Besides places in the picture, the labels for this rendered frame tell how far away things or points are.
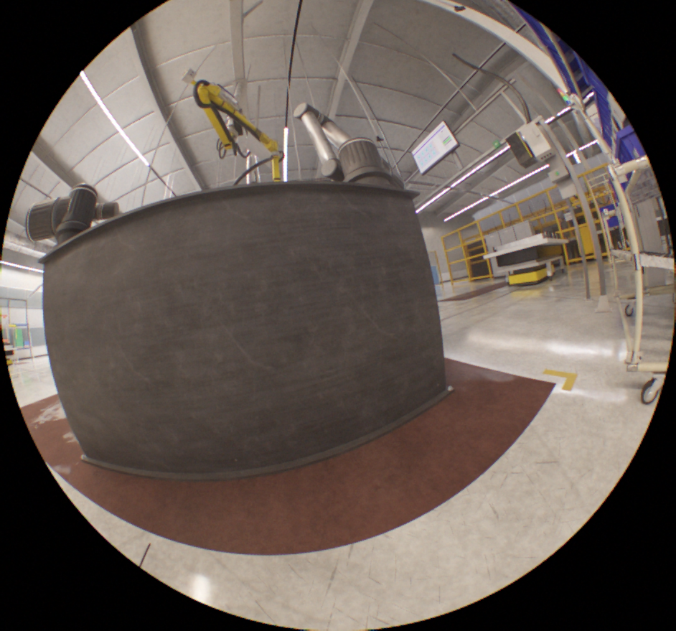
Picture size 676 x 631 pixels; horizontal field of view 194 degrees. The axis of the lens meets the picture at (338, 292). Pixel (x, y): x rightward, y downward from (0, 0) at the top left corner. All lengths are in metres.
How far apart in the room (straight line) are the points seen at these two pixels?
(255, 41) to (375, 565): 10.48
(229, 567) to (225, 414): 0.45
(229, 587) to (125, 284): 0.81
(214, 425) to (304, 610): 0.55
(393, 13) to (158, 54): 8.77
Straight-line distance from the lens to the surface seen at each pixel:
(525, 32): 10.47
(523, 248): 4.58
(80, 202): 1.26
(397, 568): 0.53
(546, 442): 0.75
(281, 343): 0.56
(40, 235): 1.42
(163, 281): 0.64
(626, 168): 0.85
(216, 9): 10.07
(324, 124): 1.77
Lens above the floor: 0.52
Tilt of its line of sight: 2 degrees up
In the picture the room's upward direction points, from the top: 11 degrees counter-clockwise
